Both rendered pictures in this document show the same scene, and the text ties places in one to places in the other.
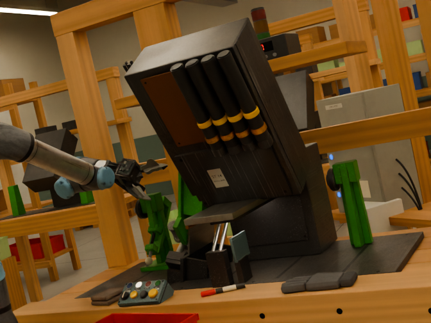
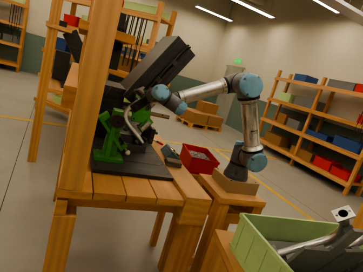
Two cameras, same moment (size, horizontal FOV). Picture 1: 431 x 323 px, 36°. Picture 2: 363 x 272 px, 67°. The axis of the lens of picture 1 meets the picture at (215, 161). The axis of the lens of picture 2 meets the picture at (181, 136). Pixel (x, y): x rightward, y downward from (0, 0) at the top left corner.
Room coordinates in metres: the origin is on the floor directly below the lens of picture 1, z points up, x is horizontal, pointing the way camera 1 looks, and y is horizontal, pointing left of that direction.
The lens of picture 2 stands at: (3.35, 1.41, 1.45)
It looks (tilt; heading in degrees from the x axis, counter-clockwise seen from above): 13 degrees down; 218
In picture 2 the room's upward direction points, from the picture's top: 16 degrees clockwise
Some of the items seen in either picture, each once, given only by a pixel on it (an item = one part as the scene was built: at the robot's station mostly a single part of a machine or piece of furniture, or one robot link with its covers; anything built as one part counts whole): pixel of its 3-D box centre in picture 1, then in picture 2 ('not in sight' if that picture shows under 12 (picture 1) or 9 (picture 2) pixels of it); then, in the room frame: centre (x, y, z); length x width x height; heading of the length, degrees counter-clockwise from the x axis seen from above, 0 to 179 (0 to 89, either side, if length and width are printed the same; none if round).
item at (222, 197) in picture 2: not in sight; (230, 189); (1.83, 0.70, 0.83); 0.32 x 0.32 x 0.04; 62
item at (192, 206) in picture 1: (196, 193); (141, 104); (2.16, 0.08, 1.17); 0.13 x 0.12 x 0.20; 62
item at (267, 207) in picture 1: (277, 202); (104, 107); (2.25, -0.17, 1.07); 0.30 x 0.18 x 0.34; 62
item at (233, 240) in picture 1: (242, 256); (143, 129); (1.99, -0.02, 0.97); 0.10 x 0.02 x 0.14; 152
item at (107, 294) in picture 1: (109, 295); (173, 162); (2.11, 0.42, 0.91); 0.10 x 0.08 x 0.03; 142
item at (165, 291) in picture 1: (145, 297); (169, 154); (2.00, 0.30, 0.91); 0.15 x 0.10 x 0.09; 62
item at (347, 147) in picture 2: not in sight; (313, 124); (-3.76, -0.42, 1.10); 3.01 x 0.55 x 2.20; 66
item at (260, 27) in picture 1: (261, 27); not in sight; (2.38, -0.26, 1.67); 0.05 x 0.05 x 0.05
